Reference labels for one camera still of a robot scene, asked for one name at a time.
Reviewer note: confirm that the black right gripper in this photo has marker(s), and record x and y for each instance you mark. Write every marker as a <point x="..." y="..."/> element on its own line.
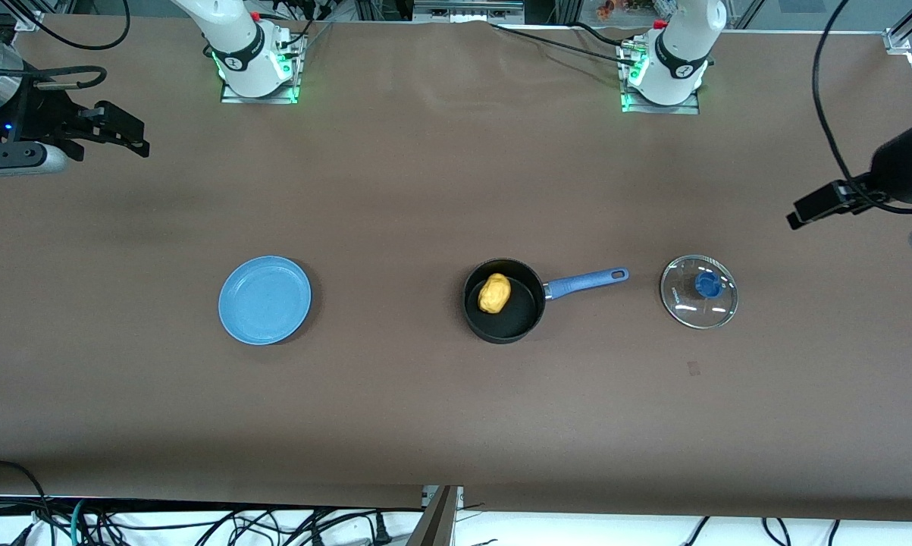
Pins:
<point x="46" y="114"/>

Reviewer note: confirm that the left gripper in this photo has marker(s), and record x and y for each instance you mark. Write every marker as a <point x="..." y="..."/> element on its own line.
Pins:
<point x="889" y="176"/>

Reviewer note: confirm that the glass lid with blue knob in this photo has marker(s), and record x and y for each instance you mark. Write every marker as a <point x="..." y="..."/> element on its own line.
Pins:
<point x="691" y="307"/>

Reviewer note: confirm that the yellow potato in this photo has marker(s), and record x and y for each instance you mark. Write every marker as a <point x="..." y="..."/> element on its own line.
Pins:
<point x="494" y="293"/>

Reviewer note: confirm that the blue round plate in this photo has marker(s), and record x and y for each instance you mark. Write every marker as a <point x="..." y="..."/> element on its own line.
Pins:
<point x="264" y="299"/>

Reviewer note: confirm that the black power plug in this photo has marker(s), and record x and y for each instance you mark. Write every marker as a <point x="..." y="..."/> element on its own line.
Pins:
<point x="382" y="529"/>

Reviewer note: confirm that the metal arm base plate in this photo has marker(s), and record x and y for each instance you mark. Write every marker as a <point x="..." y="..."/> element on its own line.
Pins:
<point x="289" y="76"/>
<point x="630" y="102"/>

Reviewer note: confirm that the aluminium frame corner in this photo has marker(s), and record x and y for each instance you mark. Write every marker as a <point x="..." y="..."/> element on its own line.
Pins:
<point x="899" y="39"/>

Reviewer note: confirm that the silver metal rail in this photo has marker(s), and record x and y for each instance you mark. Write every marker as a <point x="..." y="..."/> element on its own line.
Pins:
<point x="467" y="9"/>

